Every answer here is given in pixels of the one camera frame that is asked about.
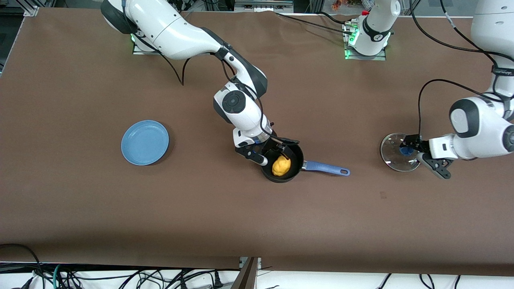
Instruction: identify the yellow potato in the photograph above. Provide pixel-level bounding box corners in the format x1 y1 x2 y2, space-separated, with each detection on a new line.
272 156 291 177

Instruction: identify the glass lid with blue knob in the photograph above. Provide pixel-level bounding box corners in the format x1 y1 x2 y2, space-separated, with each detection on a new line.
380 133 422 173

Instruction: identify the blue round plate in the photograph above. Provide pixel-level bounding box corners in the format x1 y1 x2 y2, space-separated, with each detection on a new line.
121 120 170 166

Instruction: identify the brown table support beam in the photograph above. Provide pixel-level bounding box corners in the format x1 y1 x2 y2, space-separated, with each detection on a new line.
231 257 261 289

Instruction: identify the aluminium profile bar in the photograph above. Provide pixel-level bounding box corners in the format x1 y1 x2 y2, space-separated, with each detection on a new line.
234 0 294 12

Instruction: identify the black flexible strap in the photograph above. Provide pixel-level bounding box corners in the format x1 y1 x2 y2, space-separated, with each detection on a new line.
270 136 300 146

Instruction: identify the thin black camera cable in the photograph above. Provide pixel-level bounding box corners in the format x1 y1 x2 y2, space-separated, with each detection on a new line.
418 79 502 137

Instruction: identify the black pot with blue handle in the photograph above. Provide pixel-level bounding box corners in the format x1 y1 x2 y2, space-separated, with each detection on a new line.
260 140 351 183

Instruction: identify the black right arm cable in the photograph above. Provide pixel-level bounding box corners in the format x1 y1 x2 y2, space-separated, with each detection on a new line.
155 44 192 86

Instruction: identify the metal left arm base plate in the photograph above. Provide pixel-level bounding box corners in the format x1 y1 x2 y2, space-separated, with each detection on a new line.
343 20 388 61

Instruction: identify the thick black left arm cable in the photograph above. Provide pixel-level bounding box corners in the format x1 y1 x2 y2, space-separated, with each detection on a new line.
410 0 514 67

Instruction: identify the long black table cable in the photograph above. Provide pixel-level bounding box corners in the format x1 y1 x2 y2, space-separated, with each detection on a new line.
275 11 354 35

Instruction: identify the short black table cable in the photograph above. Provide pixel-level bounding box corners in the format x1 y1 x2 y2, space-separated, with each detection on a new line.
318 11 348 24

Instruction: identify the black looped floor cable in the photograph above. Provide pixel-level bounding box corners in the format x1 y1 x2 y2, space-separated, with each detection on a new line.
0 243 45 289

